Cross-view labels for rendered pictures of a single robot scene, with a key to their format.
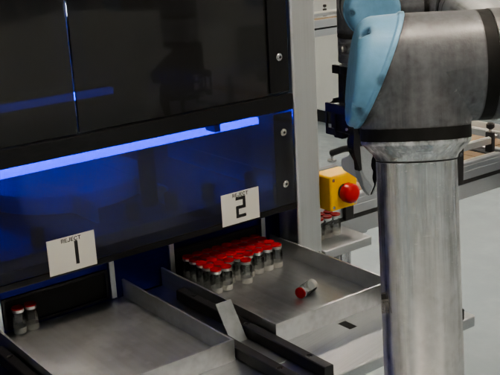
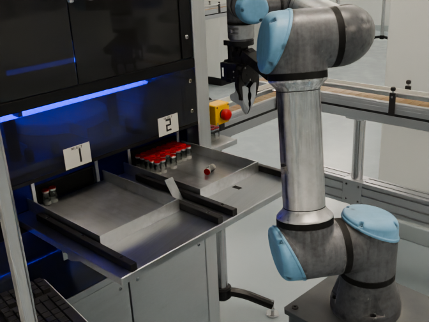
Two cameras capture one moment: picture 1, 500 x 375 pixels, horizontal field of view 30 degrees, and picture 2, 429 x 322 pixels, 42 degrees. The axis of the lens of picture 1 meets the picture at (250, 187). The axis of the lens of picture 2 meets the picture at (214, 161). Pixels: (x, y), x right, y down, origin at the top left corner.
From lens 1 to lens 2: 18 cm
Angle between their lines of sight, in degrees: 11
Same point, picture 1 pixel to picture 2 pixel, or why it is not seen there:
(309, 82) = (203, 51)
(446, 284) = (317, 156)
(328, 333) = (228, 192)
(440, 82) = (315, 47)
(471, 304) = not seen: hidden behind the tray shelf
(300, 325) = (212, 189)
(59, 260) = (71, 160)
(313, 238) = (207, 141)
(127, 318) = (110, 192)
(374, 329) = (252, 188)
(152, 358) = (131, 213)
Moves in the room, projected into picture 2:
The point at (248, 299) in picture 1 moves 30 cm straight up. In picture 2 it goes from (177, 177) to (170, 82)
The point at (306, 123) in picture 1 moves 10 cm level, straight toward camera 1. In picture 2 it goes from (202, 75) to (205, 82)
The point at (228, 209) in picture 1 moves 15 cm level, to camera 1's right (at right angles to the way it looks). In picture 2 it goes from (162, 126) to (209, 121)
